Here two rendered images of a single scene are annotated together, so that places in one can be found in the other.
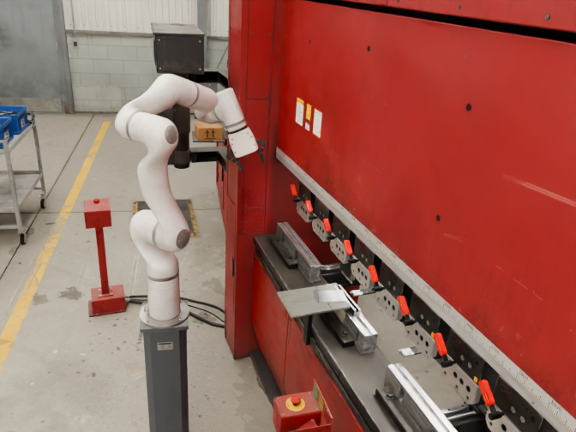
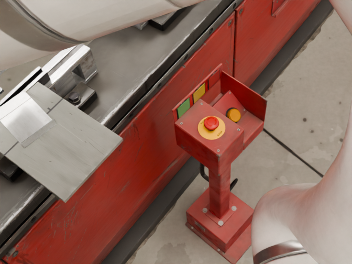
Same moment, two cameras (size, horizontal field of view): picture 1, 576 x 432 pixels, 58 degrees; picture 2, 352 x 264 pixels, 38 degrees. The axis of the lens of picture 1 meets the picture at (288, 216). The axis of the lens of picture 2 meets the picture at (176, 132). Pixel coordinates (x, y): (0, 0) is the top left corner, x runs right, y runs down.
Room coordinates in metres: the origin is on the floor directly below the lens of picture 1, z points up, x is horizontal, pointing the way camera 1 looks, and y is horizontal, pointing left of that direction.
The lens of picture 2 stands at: (1.83, 0.53, 1.93)
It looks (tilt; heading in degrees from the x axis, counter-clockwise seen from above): 59 degrees down; 246
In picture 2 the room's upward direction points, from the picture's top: 8 degrees counter-clockwise
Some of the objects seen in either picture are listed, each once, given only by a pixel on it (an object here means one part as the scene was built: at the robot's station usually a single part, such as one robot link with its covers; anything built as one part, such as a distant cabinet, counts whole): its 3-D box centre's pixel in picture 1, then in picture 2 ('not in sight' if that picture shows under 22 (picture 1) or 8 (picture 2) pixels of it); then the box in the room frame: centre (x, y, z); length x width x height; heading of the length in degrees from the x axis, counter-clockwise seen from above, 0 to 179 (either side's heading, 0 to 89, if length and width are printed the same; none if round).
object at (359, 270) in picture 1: (371, 261); not in sight; (1.73, -0.33, 1.26); 0.15 x 0.09 x 0.17; 22
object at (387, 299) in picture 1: (399, 290); not in sight; (1.54, -0.40, 1.26); 0.15 x 0.09 x 0.17; 22
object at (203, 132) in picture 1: (207, 129); not in sight; (4.15, 0.71, 1.04); 0.30 x 0.26 x 0.12; 13
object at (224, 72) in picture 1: (214, 80); not in sight; (3.00, 0.47, 1.67); 0.40 x 0.24 x 0.07; 22
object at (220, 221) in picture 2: not in sight; (219, 209); (1.42, -0.10, 0.13); 0.10 x 0.10 x 0.01; 17
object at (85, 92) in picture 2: (333, 322); (48, 129); (1.83, -0.23, 0.89); 0.30 x 0.05 x 0.03; 22
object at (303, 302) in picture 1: (312, 300); (50, 138); (1.84, -0.13, 1.00); 0.26 x 0.18 x 0.01; 112
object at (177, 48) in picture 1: (177, 107); not in sight; (2.88, 0.66, 1.53); 0.51 x 0.25 x 0.85; 16
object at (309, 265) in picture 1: (297, 249); not in sight; (2.40, -0.06, 0.92); 0.50 x 0.06 x 0.10; 22
